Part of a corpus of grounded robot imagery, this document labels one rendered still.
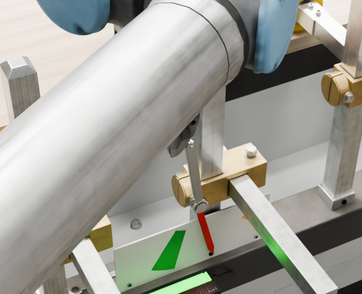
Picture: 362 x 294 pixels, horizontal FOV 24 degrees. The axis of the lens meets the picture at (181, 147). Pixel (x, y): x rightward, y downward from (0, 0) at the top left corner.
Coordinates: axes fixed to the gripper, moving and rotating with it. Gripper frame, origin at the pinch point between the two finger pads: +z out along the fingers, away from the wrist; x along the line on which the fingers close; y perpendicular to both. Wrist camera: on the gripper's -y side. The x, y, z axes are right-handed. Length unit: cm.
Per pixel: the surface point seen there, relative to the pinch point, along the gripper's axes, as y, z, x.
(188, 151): -1.2, 1.0, 0.7
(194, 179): -3.4, 8.6, -1.4
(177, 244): -2.9, 25.1, -5.3
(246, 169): -14.0, 14.2, -5.3
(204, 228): -7.2, 23.2, -4.8
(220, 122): -9.6, 4.3, -5.9
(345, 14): -48, 10, -29
